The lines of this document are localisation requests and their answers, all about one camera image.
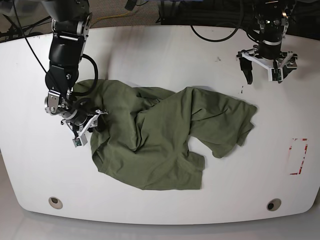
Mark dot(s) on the olive green T-shirt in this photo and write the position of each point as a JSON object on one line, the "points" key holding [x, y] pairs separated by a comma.
{"points": [[144, 139]]}

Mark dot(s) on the right table cable grommet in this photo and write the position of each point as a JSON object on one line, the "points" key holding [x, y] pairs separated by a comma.
{"points": [[273, 204]]}

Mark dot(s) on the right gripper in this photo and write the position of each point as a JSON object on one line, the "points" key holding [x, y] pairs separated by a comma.
{"points": [[80, 118]]}

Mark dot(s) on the left table cable grommet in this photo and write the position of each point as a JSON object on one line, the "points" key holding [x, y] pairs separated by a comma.
{"points": [[55, 203]]}

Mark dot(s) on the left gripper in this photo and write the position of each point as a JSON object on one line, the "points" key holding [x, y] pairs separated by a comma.
{"points": [[267, 50]]}

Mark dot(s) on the red tape rectangle marking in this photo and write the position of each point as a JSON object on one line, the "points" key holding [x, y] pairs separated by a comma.
{"points": [[296, 156]]}

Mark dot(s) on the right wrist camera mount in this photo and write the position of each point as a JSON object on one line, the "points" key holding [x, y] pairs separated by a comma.
{"points": [[79, 133]]}

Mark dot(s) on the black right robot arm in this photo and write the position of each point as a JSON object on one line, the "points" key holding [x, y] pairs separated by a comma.
{"points": [[71, 21]]}

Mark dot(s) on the black tripod stand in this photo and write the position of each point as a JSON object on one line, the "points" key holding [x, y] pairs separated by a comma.
{"points": [[14, 33]]}

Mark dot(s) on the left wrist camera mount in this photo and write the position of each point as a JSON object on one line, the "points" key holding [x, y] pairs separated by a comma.
{"points": [[274, 67]]}

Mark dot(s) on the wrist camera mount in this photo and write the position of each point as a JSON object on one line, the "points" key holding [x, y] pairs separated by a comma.
{"points": [[79, 133], [274, 67]]}

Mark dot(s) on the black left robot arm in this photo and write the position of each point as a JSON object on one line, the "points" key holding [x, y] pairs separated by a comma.
{"points": [[272, 17]]}

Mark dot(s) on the table cable grommet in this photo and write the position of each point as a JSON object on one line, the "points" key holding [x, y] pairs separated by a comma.
{"points": [[273, 204], [55, 203]]}

